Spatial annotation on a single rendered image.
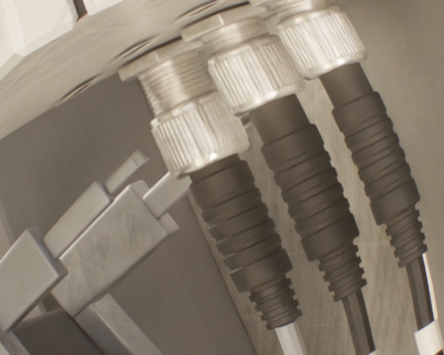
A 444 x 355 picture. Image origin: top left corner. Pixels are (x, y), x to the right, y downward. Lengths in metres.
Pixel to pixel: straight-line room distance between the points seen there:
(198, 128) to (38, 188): 0.11
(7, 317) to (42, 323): 0.04
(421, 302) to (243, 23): 0.07
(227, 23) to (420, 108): 0.05
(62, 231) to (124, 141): 0.11
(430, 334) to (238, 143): 0.09
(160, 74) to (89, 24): 0.15
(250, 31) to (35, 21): 0.15
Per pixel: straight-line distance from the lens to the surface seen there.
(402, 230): 0.59
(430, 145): 0.65
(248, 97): 0.62
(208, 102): 0.65
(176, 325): 0.76
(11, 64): 0.49
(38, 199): 0.75
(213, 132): 0.65
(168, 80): 0.65
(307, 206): 0.62
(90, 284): 0.70
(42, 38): 0.48
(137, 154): 0.64
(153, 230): 0.69
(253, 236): 0.65
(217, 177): 0.65
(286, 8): 0.59
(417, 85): 0.64
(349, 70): 0.59
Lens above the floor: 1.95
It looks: 42 degrees down
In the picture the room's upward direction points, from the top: 3 degrees counter-clockwise
